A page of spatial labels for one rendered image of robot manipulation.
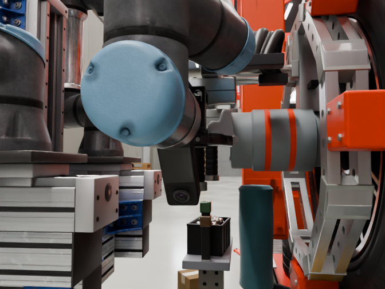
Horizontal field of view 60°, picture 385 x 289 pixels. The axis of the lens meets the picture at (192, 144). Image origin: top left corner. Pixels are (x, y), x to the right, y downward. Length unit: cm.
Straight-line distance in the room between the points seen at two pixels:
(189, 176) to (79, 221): 23
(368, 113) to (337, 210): 16
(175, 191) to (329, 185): 22
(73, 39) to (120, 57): 104
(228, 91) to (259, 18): 81
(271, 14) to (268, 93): 30
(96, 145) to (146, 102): 88
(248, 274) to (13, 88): 67
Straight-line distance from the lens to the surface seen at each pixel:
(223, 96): 59
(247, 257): 89
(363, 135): 44
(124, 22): 28
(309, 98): 77
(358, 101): 44
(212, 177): 93
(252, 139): 71
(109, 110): 25
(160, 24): 28
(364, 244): 66
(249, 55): 44
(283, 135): 71
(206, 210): 121
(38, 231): 63
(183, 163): 43
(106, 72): 25
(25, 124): 67
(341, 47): 56
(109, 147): 112
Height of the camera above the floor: 80
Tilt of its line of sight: 3 degrees up
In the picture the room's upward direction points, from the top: straight up
